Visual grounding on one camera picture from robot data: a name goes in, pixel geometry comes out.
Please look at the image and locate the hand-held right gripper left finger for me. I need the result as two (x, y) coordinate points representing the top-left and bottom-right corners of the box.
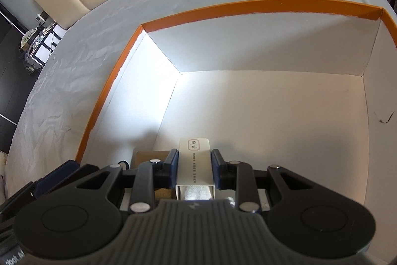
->
(74, 149), (180, 213)

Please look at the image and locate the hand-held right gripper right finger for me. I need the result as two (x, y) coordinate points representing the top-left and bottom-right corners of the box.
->
(211, 149), (323, 212)

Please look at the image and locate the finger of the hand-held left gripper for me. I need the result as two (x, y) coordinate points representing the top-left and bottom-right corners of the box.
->
(33, 160), (82, 197)

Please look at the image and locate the long white printed carton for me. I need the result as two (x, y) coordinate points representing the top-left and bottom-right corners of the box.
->
(175, 137), (216, 201)

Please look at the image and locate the white box with orange rim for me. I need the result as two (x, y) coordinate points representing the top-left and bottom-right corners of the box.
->
(74, 0), (397, 213)

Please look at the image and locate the tan cardboard box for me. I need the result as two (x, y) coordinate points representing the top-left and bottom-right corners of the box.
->
(132, 151), (174, 199)

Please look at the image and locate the cluttered black white nightstand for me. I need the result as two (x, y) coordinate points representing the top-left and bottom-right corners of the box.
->
(19, 20), (67, 71)

